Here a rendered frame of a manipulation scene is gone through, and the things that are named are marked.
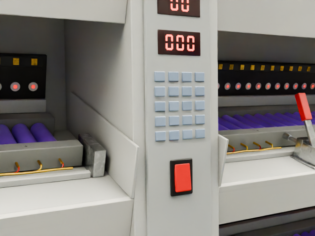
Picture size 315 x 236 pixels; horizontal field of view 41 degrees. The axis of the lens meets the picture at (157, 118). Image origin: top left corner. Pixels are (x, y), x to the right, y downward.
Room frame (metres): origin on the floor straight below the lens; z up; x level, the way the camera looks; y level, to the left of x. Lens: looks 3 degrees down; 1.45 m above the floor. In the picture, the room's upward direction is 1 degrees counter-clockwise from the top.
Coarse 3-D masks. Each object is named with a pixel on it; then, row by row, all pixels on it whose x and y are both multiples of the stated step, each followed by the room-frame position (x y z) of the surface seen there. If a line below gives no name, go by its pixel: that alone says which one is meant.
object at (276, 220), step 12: (264, 216) 0.69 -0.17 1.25; (276, 216) 0.70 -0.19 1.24; (288, 216) 0.71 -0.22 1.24; (300, 216) 0.72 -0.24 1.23; (312, 216) 0.74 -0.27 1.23; (228, 228) 0.65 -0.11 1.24; (240, 228) 0.66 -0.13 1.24; (252, 228) 0.67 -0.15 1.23; (276, 228) 0.69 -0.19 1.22; (288, 228) 0.69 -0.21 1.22; (300, 228) 0.70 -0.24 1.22; (312, 228) 0.71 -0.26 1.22
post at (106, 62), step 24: (216, 0) 0.42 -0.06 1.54; (72, 24) 0.52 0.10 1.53; (96, 24) 0.45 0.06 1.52; (120, 24) 0.40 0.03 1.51; (216, 24) 0.42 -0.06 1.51; (72, 48) 0.52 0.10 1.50; (96, 48) 0.45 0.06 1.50; (120, 48) 0.40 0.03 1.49; (216, 48) 0.42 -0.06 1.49; (72, 72) 0.52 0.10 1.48; (96, 72) 0.45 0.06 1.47; (120, 72) 0.40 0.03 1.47; (216, 72) 0.42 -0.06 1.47; (96, 96) 0.45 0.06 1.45; (120, 96) 0.40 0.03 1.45; (144, 96) 0.38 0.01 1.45; (216, 96) 0.42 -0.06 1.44; (120, 120) 0.40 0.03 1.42; (144, 120) 0.38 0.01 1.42; (216, 120) 0.42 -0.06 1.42; (144, 144) 0.38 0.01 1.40; (216, 144) 0.42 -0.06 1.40; (144, 168) 0.38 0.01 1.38; (216, 168) 0.42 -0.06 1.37; (144, 192) 0.38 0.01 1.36; (216, 192) 0.42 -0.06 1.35; (144, 216) 0.38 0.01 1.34; (216, 216) 0.42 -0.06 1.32
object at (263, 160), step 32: (224, 64) 0.63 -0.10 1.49; (256, 64) 0.66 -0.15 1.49; (288, 64) 0.70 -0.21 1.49; (224, 96) 0.64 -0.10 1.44; (256, 96) 0.67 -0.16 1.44; (288, 96) 0.71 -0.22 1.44; (224, 128) 0.55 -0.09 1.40; (256, 128) 0.55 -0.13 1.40; (288, 128) 0.57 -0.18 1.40; (224, 160) 0.42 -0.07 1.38; (256, 160) 0.51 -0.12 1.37; (288, 160) 0.52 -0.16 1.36; (224, 192) 0.43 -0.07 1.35; (256, 192) 0.45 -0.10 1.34; (288, 192) 0.48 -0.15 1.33
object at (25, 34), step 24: (0, 24) 0.51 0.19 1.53; (24, 24) 0.53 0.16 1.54; (48, 24) 0.54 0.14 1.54; (0, 48) 0.51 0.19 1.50; (24, 48) 0.53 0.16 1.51; (48, 48) 0.54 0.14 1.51; (240, 48) 0.69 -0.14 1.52; (264, 48) 0.72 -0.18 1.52; (288, 48) 0.74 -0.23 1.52; (312, 48) 0.77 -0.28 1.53; (48, 72) 0.54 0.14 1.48; (48, 96) 0.54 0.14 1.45
